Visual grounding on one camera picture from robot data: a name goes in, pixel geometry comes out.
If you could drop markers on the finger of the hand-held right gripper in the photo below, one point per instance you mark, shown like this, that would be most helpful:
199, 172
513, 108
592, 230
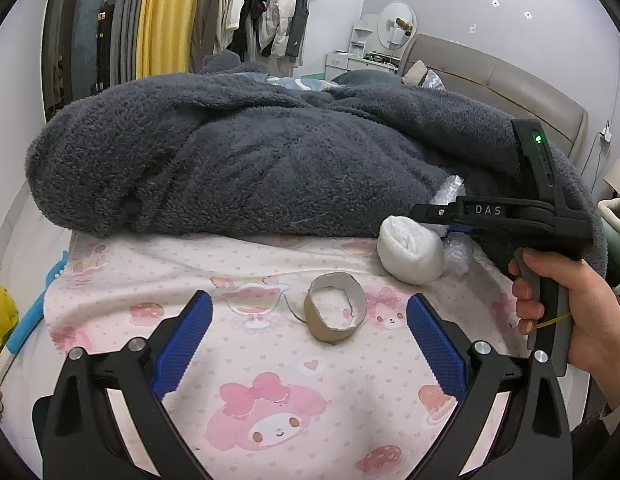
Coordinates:
462, 230
434, 211

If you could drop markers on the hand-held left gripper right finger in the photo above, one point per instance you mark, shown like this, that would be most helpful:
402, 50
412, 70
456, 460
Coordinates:
434, 347

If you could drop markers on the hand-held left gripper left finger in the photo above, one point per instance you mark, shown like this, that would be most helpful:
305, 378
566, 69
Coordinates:
182, 347

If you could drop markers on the clear bubble wrap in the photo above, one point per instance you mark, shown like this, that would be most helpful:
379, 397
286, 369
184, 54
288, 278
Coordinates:
458, 253

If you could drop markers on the cardboard tape roll core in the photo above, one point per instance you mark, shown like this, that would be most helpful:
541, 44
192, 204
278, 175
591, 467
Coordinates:
335, 332

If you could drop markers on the person's right forearm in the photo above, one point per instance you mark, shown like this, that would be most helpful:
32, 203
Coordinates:
602, 440

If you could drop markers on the person's right hand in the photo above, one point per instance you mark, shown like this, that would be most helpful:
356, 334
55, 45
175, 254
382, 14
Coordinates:
597, 320

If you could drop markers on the pale green chair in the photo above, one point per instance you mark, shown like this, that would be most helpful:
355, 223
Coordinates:
615, 240

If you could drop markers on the cardboard box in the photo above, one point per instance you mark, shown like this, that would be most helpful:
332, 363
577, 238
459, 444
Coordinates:
618, 177

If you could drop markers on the pink printed blanket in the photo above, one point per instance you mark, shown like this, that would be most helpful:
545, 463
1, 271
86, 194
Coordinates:
290, 385

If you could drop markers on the patterned pillow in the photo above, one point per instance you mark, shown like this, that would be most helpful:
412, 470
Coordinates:
424, 76

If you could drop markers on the beige padded headboard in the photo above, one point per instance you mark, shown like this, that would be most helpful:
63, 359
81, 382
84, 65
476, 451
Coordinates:
514, 90

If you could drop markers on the dark green pillow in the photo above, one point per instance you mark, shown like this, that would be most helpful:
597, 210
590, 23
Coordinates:
370, 79

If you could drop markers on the blue dinosaur grabber toy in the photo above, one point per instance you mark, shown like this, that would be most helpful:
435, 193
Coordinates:
32, 312

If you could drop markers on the white vanity table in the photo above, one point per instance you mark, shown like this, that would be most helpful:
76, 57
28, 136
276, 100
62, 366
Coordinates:
350, 65

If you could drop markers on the white bed sheet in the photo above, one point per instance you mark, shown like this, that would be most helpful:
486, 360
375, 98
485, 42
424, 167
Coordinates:
27, 260

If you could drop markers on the blue striped bedding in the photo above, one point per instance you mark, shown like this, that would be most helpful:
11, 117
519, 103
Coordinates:
295, 82

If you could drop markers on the grey fleece blanket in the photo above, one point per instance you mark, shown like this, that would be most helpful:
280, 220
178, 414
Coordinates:
240, 160

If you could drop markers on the round vanity mirror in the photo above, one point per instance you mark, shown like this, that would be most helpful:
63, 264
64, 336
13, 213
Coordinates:
397, 17

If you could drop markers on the grey hanging pants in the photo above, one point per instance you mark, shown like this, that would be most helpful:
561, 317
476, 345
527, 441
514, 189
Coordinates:
297, 25

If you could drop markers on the white puffer jacket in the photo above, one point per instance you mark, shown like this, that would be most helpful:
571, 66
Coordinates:
277, 15

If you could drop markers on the black hanging garment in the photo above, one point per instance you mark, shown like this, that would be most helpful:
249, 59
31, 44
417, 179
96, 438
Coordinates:
250, 15

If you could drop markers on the white hanging shirt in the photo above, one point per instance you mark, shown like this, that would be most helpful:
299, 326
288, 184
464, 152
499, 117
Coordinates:
231, 10

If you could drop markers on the beige hanging coat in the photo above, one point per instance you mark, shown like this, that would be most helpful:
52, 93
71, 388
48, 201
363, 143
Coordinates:
206, 15

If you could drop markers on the dark glass door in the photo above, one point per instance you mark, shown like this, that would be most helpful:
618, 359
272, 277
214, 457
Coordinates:
82, 35

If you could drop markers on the yellow curtain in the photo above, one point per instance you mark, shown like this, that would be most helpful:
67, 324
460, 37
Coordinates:
170, 15

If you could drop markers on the grey curtain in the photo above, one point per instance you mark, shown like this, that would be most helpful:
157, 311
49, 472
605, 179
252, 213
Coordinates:
129, 20

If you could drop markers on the white wall charger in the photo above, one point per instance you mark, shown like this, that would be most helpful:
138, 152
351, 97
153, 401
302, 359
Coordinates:
606, 132

